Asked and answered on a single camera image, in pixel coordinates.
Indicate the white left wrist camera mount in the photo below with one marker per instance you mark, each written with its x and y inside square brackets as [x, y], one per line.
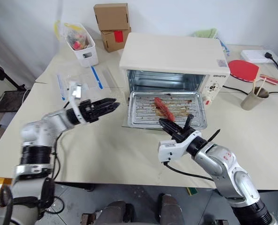
[77, 90]

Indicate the cardboard box with red sticker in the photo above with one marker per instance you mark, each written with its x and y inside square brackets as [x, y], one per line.
[110, 41]

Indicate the red table tennis paddle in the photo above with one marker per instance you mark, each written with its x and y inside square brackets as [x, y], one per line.
[243, 69]

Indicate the grey cup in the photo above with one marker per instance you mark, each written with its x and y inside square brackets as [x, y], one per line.
[251, 100]

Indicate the white toaster oven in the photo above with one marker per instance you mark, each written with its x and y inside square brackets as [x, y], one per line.
[171, 51]

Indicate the clear zip bag blue strip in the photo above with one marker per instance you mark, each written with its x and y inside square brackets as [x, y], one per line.
[99, 78]
[65, 87]

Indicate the red sausage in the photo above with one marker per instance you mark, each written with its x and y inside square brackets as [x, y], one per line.
[164, 109]

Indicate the blue and white packet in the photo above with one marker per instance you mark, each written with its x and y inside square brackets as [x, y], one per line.
[224, 47]

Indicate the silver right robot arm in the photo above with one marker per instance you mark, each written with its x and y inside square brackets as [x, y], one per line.
[223, 164]

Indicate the plain brown cardboard box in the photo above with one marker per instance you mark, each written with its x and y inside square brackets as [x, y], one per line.
[110, 16]

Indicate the white power strip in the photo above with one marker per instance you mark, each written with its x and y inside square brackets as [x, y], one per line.
[252, 55]

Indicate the red and white chopstick sleeve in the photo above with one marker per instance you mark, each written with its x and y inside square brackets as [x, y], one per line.
[270, 79]

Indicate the green cloth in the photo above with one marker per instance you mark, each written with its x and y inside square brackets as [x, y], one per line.
[205, 33]

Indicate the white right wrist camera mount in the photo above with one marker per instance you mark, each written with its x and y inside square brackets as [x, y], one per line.
[174, 150]

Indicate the dark rounded shape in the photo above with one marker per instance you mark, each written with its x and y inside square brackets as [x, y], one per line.
[116, 212]

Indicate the wooden chopstick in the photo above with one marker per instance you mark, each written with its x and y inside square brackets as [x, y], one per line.
[254, 86]
[262, 84]

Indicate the clear bag of small items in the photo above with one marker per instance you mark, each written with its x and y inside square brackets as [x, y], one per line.
[76, 38]

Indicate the metal baking tray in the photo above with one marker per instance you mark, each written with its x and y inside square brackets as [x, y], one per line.
[143, 112]

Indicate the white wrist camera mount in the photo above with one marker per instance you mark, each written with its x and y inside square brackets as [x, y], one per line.
[174, 150]
[77, 90]

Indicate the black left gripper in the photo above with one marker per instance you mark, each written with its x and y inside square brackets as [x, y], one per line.
[88, 112]

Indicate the black stand base plate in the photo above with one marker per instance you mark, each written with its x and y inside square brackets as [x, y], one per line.
[8, 100]

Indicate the green and yellow block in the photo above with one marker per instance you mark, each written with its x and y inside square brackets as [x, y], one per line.
[192, 191]

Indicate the white plastic storage bin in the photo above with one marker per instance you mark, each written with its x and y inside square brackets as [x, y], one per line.
[88, 56]

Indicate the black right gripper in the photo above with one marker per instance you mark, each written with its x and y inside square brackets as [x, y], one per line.
[182, 136]

